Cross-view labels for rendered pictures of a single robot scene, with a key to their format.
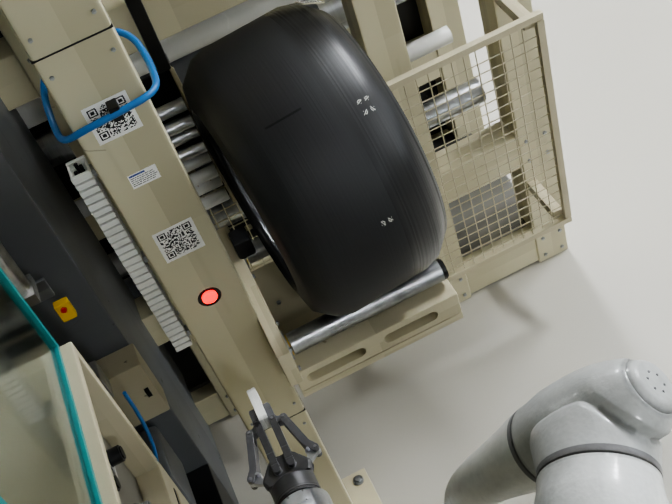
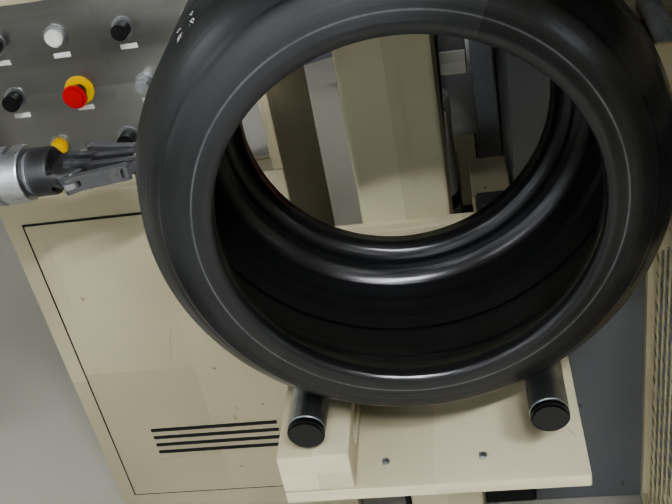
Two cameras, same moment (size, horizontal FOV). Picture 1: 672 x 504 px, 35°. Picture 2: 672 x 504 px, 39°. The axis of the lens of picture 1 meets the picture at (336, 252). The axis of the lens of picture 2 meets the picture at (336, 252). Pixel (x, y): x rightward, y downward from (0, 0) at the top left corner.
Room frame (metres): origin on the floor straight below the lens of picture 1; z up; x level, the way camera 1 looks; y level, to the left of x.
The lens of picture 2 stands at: (1.70, -0.93, 1.67)
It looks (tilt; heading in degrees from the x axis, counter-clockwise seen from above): 34 degrees down; 107
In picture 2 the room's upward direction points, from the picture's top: 11 degrees counter-clockwise
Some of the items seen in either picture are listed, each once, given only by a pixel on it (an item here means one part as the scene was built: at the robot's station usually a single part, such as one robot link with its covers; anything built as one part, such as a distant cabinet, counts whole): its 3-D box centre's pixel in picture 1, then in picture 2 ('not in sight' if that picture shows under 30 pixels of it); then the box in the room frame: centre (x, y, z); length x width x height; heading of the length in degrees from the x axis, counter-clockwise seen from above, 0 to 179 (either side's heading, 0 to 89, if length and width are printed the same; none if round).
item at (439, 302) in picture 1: (370, 327); (327, 373); (1.37, -0.01, 0.83); 0.36 x 0.09 x 0.06; 97
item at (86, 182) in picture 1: (136, 260); not in sight; (1.42, 0.34, 1.19); 0.05 x 0.04 x 0.48; 7
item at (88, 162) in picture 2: (283, 444); (101, 168); (1.02, 0.19, 1.06); 0.11 x 0.01 x 0.04; 5
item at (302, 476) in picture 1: (291, 480); (61, 169); (0.95, 0.20, 1.06); 0.09 x 0.08 x 0.07; 7
